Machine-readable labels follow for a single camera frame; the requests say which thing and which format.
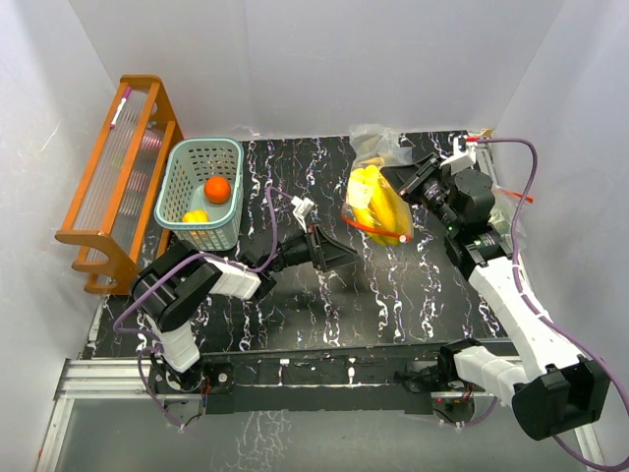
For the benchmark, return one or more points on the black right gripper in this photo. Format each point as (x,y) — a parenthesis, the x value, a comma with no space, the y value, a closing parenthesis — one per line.
(404,179)

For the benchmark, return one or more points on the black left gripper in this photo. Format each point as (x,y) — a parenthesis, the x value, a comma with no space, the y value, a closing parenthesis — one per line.
(329,254)

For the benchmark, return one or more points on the clear zip bag with fruit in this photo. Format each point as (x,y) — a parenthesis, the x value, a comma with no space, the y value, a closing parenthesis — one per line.
(377,145)

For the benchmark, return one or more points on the fake banana bunch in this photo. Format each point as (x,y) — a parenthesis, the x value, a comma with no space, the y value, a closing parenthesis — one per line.
(373,207)

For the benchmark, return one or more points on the fake orange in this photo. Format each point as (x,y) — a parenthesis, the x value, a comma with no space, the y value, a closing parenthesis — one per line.
(217,190)

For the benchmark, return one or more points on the fake yellow bell pepper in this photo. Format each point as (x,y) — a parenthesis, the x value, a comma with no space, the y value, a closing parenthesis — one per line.
(197,216)

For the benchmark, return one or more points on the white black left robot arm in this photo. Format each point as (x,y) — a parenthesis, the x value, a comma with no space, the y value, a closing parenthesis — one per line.
(170,290)

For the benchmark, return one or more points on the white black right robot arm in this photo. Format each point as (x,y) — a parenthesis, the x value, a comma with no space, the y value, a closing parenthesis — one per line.
(555,388)

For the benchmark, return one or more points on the clear zip bag with vegetables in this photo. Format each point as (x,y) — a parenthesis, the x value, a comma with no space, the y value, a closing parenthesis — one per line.
(504,208)

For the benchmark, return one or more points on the teal plastic basket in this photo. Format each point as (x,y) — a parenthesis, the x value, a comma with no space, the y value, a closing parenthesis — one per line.
(190,164)

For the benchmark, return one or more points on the orange wooden rack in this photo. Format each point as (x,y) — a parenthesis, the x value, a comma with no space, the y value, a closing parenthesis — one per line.
(112,208)

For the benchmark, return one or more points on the pink white marker pen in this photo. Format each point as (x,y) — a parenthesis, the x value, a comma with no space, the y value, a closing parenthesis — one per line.
(120,107)

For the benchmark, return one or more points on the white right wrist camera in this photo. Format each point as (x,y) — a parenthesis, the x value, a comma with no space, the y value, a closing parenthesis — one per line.
(464,154)

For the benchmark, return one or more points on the aluminium frame rail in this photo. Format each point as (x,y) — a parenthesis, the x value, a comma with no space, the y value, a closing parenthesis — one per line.
(227,383)

